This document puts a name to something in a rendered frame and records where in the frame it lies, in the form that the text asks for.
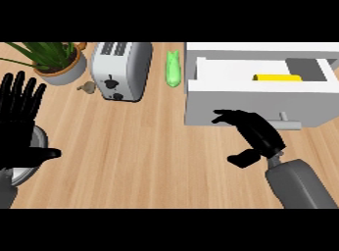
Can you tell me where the yellow block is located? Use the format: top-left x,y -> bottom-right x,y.
251,74 -> 304,83

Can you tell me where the white drawer front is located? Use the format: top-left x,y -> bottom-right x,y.
181,78 -> 339,128

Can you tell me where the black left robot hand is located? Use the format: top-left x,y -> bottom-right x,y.
0,71 -> 62,173

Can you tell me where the pale green bottle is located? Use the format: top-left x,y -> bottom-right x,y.
164,50 -> 181,88

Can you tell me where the grey drawer handle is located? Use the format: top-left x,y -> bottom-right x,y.
266,111 -> 304,131

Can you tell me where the small tan garlic bulb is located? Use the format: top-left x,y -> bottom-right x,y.
75,80 -> 99,95

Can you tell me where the silver toaster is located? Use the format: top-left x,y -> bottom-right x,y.
90,41 -> 153,103

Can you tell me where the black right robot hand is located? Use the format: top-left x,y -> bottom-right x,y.
210,109 -> 288,170

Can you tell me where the grey and brown plant pot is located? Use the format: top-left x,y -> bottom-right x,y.
32,41 -> 90,87

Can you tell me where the white drawer box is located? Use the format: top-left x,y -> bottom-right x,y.
193,56 -> 339,83

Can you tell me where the green leafy plant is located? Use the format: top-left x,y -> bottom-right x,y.
0,41 -> 79,74

